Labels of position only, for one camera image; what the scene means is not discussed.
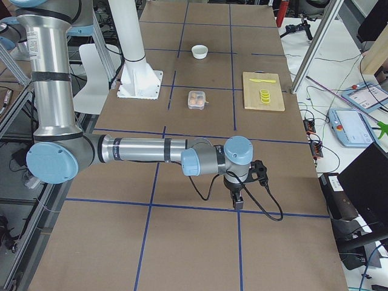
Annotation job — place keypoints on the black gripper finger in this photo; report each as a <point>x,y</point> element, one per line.
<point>237,200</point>

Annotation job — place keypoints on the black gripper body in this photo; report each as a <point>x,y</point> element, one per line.
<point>234,189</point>

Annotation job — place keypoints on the clear plastic egg box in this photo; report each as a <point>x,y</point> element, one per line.
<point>193,97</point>

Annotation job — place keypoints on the wooden cutting board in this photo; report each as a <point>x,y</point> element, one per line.
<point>251,92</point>

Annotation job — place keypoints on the yellow lemon slices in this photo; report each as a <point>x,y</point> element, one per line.
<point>264,95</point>

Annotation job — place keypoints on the yellow plastic knife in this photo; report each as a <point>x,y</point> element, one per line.
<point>271,81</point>

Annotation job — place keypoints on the near blue teach pendant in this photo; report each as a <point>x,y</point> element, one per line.
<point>351,128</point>

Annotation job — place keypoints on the blue teach pendant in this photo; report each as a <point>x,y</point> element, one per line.
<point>351,128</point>
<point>367,97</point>

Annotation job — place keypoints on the white bowl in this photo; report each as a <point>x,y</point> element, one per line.
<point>199,51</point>

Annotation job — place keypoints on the far blue teach pendant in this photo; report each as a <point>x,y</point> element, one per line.
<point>367,97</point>

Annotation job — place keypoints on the white chair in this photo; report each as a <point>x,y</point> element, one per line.
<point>91,98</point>

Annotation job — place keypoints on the black tripod clamp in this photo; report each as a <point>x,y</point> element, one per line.
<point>302,27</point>

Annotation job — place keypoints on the red cylinder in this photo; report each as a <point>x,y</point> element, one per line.
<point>283,6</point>

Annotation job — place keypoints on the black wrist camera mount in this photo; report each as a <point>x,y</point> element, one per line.
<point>257,172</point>

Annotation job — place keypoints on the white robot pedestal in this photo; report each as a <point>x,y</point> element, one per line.
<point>138,79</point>

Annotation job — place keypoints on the grabber stick green handle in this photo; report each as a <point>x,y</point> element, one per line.
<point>381,126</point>

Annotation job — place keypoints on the aluminium frame post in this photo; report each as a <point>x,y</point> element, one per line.
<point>329,15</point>

